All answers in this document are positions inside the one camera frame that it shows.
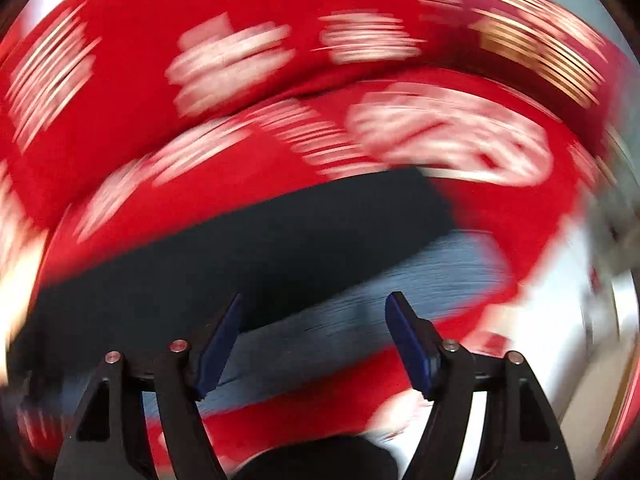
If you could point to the grey mottled cloth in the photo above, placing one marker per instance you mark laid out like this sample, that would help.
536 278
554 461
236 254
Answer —
350 300

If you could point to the black pants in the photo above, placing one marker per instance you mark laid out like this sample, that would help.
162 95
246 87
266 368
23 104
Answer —
250 250

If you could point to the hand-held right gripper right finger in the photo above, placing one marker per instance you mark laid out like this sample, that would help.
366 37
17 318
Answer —
412 345

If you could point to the red printed bedspread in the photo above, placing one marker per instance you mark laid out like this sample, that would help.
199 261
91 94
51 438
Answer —
500 210

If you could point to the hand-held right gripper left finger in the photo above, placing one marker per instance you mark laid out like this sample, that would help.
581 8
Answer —
220 345

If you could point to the red printed sofa backrest cushion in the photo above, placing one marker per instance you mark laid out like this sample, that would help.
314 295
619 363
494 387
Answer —
150 25

